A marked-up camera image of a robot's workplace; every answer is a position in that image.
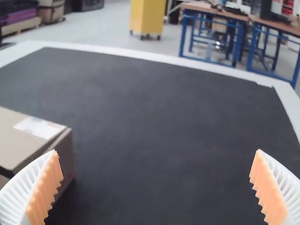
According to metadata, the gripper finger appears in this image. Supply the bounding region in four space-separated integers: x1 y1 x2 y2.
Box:
248 149 300 225
0 149 64 225

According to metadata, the cardboard box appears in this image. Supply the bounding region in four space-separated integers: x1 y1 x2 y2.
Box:
0 106 77 200

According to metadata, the black mat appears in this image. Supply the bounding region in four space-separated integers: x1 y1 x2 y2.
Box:
0 46 300 225

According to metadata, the blue-legged workbench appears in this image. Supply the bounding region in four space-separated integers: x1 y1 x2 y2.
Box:
246 14 300 90
179 1 249 68

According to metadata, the black cabinet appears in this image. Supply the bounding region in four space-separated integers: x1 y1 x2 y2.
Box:
64 0 106 14

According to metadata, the yellow wheeled cart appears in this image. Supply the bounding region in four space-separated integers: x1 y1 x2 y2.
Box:
128 0 167 41

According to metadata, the strapped cardboard carton stack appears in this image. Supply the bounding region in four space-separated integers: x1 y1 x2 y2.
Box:
37 0 67 24

